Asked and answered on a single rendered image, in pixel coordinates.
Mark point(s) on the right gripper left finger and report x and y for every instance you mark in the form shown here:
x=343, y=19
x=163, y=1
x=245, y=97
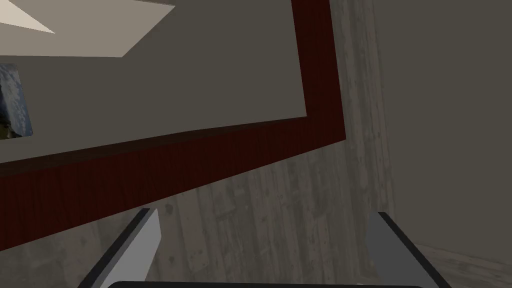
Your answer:
x=132, y=254

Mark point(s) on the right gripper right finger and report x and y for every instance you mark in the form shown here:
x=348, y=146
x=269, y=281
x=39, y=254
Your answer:
x=394, y=256

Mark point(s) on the blue picture on wall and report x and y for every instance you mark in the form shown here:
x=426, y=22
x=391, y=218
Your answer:
x=15, y=104

